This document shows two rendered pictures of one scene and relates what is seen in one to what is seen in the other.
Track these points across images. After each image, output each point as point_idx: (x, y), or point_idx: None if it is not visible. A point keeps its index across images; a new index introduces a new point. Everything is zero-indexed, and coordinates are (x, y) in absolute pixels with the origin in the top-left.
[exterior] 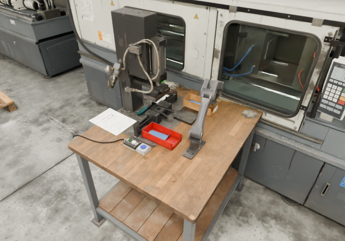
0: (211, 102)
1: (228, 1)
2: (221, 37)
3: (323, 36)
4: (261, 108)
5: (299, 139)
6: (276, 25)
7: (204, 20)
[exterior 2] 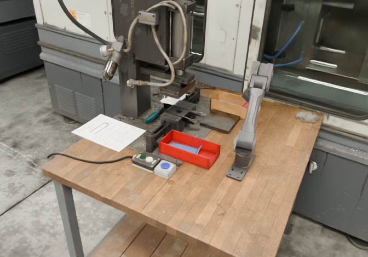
0: (264, 95)
1: None
2: (262, 8)
3: None
4: (321, 109)
5: None
6: None
7: None
